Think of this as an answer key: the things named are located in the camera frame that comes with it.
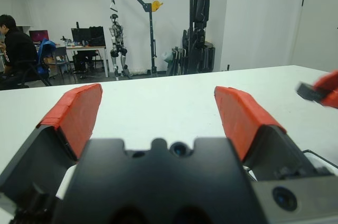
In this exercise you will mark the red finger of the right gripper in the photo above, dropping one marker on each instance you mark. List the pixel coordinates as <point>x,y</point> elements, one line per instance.
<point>330,82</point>
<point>332,100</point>

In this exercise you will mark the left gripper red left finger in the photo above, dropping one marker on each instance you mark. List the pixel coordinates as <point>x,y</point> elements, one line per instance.
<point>71,118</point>

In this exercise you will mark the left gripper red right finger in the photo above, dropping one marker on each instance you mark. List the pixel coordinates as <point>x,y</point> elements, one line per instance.
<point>243,118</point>

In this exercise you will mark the black computer tower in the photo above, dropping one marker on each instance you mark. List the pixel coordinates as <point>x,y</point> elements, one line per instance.
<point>79,63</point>

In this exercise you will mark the black office chair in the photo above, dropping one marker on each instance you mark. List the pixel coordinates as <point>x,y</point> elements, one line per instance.
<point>29,69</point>

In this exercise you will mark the grey chair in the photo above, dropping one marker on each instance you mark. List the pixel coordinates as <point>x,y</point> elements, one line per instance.
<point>59,52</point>

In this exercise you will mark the white desk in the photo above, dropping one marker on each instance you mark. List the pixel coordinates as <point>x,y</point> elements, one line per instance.
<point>87,47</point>

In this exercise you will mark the blue office chair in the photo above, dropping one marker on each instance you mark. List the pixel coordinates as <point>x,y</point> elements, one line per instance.
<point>45,49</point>

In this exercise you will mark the black monitor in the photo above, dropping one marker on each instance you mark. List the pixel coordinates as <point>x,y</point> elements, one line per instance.
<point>80,35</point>

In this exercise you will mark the grey folded chairs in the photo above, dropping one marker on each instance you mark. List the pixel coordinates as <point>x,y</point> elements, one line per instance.
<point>177,60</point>

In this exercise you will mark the monitor with pink screen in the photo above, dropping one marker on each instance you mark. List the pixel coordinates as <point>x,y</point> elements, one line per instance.
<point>39,35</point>

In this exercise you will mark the seated person in black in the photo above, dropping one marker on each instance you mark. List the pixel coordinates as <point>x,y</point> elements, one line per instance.
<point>16,47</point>

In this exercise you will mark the pale green bag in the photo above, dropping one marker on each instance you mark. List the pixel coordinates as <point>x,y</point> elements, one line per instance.
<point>167,57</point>

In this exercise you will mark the silver humanoid robot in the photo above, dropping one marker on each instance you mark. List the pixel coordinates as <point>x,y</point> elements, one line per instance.
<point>117,31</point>

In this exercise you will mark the black gantry crane yellow winch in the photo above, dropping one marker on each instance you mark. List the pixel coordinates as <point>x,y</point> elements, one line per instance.
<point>151,36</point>

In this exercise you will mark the black robot on hoist stand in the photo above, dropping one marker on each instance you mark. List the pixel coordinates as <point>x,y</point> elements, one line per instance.
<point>200,10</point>

